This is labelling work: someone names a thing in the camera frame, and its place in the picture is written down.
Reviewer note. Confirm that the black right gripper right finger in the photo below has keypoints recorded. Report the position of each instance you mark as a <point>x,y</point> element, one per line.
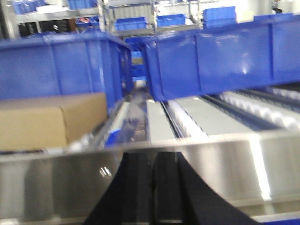
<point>182,197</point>

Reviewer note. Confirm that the blue plastic bin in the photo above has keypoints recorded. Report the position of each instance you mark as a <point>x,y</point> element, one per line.
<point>64,64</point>
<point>234,57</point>

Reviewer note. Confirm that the right blue plastic bin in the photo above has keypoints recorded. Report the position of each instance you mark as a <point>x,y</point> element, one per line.
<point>234,57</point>

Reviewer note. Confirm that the background blue bin centre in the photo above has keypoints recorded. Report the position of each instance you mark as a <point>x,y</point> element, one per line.
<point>132,23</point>

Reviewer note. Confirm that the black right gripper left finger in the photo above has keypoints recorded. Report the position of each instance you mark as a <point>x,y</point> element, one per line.
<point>127,201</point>

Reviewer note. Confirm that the tall brown cardboard box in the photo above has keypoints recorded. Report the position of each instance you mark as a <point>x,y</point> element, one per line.
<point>49,122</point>

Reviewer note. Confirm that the left blue plastic bin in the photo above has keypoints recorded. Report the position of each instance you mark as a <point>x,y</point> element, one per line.
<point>64,64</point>

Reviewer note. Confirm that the background blue bin right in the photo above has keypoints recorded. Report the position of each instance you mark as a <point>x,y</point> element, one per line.
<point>220,16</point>

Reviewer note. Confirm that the steel shelf front rail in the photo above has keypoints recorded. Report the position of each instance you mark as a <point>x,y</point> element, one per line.
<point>259,174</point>

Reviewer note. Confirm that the white roller track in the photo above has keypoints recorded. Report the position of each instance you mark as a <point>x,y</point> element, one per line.
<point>242,111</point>

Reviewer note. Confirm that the background blue bin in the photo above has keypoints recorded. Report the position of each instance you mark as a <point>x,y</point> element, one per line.
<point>132,23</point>
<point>220,16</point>

